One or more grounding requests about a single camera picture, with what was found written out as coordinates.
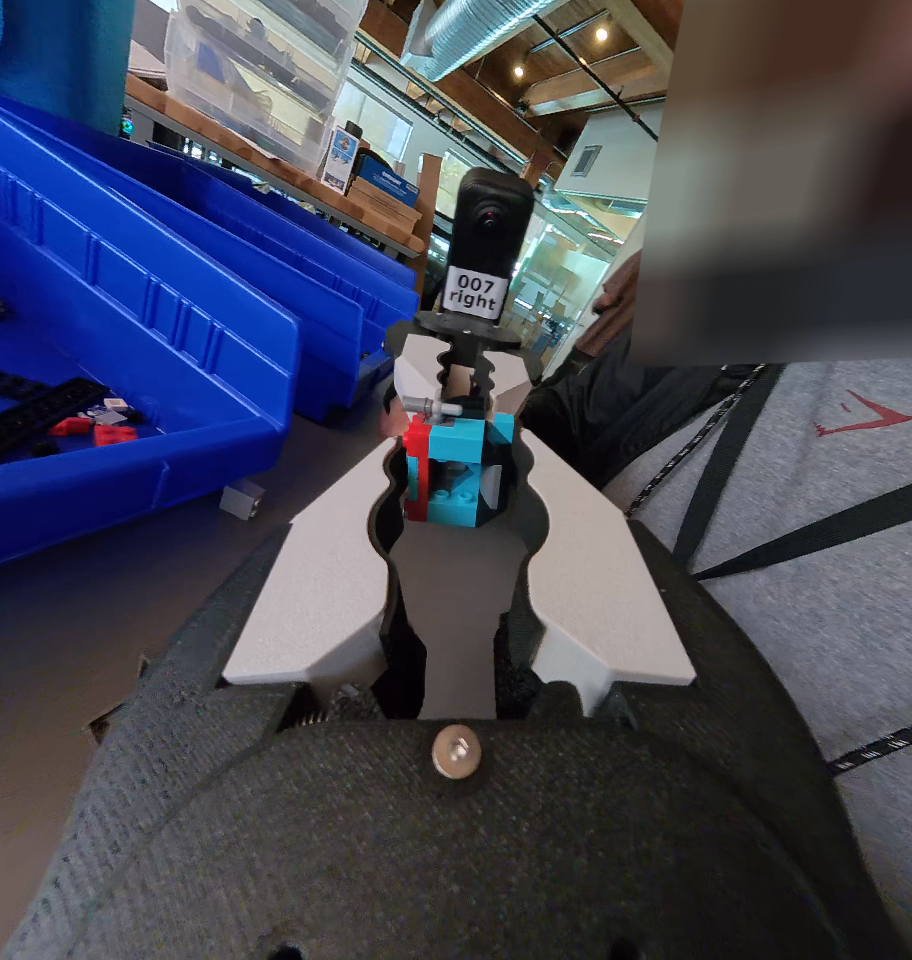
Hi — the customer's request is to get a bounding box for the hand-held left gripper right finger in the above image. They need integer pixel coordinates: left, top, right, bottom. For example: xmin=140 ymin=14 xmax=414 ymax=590
xmin=492 ymin=431 xmax=697 ymax=720

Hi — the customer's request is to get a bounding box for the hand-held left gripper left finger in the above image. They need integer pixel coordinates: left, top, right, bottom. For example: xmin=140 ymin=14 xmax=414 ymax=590
xmin=222 ymin=441 xmax=428 ymax=720

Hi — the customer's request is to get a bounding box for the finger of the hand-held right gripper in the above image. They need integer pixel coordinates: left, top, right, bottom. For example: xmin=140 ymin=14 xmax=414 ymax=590
xmin=393 ymin=333 xmax=460 ymax=412
xmin=471 ymin=351 xmax=538 ymax=415

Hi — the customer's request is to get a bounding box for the blue plastic bin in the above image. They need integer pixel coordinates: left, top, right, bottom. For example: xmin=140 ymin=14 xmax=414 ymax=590
xmin=126 ymin=142 xmax=421 ymax=365
xmin=0 ymin=86 xmax=307 ymax=575
xmin=0 ymin=84 xmax=395 ymax=425

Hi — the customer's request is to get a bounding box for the teal and black brick assembly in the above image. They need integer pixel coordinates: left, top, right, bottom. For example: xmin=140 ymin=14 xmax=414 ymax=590
xmin=403 ymin=411 xmax=515 ymax=530

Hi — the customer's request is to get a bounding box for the person's right forearm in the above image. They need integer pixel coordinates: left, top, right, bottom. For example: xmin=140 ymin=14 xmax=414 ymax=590
xmin=519 ymin=348 xmax=764 ymax=489

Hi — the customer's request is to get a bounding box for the grey desk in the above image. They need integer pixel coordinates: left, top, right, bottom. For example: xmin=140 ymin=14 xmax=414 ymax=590
xmin=0 ymin=420 xmax=547 ymax=960

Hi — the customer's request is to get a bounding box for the brown cardboard box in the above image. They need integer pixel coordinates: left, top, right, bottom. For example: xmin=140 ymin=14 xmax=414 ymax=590
xmin=347 ymin=183 xmax=424 ymax=240

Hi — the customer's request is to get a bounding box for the blue cardboard box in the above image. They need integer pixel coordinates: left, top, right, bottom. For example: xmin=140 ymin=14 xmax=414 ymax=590
xmin=351 ymin=148 xmax=421 ymax=207

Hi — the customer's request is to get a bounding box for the small picture card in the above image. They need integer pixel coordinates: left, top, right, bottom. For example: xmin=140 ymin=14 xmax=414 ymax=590
xmin=322 ymin=123 xmax=364 ymax=195

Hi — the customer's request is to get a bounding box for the grey sweatshirt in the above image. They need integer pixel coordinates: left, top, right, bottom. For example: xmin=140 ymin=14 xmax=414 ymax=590
xmin=602 ymin=360 xmax=912 ymax=954

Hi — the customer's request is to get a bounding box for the clear plastic drawer stack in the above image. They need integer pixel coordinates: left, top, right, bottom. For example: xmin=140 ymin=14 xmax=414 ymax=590
xmin=163 ymin=0 xmax=370 ymax=170

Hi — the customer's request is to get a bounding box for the pile of mixed toy bricks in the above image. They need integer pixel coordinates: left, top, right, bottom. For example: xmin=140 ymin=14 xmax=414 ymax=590
xmin=0 ymin=285 xmax=145 ymax=466

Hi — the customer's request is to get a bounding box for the black patterned cord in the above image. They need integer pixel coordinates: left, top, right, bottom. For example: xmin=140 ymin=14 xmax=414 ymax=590
xmin=624 ymin=363 xmax=912 ymax=774

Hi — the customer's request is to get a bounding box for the black shoulder strap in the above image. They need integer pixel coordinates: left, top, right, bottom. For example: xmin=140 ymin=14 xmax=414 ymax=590
xmin=669 ymin=363 xmax=912 ymax=582

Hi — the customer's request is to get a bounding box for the silver ventilation duct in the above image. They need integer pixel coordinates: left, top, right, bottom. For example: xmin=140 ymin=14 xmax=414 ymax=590
xmin=399 ymin=0 xmax=573 ymax=82

